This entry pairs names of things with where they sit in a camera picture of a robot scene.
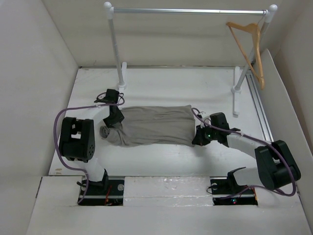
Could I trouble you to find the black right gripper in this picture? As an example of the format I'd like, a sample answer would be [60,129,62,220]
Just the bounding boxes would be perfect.
[193,122,219,146]

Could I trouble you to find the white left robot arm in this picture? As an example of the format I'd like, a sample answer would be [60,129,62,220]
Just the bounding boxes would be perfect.
[53,89,125,194]

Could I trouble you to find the grey trousers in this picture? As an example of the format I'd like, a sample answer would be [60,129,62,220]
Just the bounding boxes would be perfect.
[99,105,196,147]

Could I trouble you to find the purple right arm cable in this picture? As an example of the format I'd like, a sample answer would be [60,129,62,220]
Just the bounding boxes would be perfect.
[191,107,298,199]

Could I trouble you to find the aluminium side rail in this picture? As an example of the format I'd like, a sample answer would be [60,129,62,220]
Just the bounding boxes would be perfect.
[246,72,273,141]

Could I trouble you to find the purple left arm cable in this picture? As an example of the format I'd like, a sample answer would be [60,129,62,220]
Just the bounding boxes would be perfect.
[53,92,126,204]

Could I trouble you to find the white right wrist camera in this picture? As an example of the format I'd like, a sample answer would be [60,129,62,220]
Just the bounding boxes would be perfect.
[196,112,211,128]

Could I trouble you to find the wooden clothes hanger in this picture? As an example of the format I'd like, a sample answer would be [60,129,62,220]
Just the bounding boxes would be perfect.
[226,22,265,90]

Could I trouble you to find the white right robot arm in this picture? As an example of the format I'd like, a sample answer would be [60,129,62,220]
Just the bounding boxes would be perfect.
[191,108,301,197]

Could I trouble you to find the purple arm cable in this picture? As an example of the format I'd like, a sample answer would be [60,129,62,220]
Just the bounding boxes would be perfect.
[53,92,126,204]
[191,107,298,199]

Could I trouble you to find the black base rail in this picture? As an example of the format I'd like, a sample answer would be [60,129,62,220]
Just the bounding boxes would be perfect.
[78,176,258,207]

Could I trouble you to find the white metal clothes rack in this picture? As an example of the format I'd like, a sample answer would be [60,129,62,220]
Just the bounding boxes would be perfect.
[104,1,278,116]

